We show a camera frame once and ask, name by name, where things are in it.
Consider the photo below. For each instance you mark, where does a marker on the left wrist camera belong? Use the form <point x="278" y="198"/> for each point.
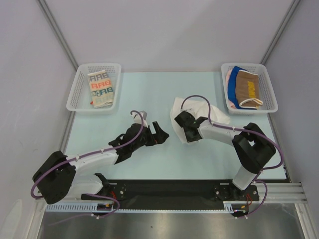
<point x="141" y="118"/>

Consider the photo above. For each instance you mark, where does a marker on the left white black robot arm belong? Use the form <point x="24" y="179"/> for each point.
<point x="53" y="180"/>

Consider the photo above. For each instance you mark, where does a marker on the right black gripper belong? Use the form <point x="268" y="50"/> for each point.
<point x="189" y="134"/>

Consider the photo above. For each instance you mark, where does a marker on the white slotted cable duct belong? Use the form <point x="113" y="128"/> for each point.
<point x="94" y="208"/>

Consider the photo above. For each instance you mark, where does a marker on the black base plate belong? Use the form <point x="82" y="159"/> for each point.
<point x="147" y="202"/>

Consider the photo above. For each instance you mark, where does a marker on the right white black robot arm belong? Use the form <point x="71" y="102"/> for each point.
<point x="252" y="147"/>

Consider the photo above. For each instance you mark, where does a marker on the pink towel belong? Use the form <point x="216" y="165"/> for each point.
<point x="232" y="105"/>

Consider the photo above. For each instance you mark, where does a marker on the rabbit print towel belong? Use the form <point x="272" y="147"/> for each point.
<point x="101" y="89"/>

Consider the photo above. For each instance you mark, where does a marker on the right white plastic basket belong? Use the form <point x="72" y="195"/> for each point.
<point x="267" y="94"/>

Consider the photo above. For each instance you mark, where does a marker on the blue towel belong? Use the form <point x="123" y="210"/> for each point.
<point x="232" y="85"/>

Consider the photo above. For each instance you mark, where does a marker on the white towel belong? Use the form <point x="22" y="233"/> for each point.
<point x="196" y="109"/>

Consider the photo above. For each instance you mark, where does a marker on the white plastic basket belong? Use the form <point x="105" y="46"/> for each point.
<point x="79" y="99"/>
<point x="267" y="94"/>

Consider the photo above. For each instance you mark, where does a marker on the brown towel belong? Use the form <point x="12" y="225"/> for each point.
<point x="247" y="90"/>

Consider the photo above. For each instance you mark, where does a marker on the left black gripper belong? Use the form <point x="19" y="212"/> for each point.
<point x="160" y="136"/>

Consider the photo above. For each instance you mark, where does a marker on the left white plastic basket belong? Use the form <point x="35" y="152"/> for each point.
<point x="79" y="99"/>

